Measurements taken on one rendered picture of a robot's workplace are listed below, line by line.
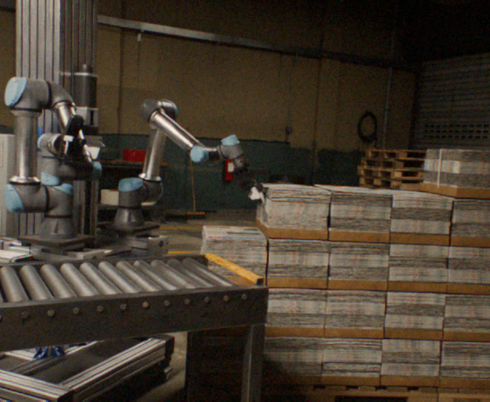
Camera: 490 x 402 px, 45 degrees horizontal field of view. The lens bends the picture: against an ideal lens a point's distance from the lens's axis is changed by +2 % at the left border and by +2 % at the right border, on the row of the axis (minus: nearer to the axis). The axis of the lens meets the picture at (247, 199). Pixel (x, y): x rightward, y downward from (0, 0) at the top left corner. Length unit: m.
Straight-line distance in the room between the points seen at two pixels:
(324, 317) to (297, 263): 0.29
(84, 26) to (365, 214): 1.57
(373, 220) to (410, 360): 0.70
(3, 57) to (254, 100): 3.92
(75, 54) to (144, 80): 6.57
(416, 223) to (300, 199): 0.57
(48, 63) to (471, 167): 1.99
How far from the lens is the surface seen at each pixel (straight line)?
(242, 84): 10.04
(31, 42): 2.91
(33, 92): 2.50
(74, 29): 2.88
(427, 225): 2.90
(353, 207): 2.77
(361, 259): 2.82
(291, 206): 2.70
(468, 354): 3.15
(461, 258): 3.00
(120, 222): 2.95
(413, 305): 2.96
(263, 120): 10.21
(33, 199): 2.51
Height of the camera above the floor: 1.26
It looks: 6 degrees down
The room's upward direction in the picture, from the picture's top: 3 degrees clockwise
